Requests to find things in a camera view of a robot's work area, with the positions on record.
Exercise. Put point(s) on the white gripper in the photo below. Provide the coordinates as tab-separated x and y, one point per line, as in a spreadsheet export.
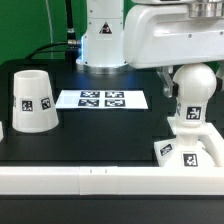
165	35

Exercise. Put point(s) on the white lamp bulb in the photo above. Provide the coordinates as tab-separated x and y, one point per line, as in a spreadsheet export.
196	85

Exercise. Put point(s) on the white lamp base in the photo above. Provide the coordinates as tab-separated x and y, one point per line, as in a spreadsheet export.
196	147

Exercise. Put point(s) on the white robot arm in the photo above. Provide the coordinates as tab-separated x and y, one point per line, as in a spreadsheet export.
102	43

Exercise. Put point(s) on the white lamp shade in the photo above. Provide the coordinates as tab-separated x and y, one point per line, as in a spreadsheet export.
33	105

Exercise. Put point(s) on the white marker sheet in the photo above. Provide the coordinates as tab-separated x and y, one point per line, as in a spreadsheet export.
101	99

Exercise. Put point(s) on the white block at left edge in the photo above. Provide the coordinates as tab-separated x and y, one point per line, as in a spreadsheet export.
1	131

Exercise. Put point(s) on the white table edge rail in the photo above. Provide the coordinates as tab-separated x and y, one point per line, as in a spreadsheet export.
110	181

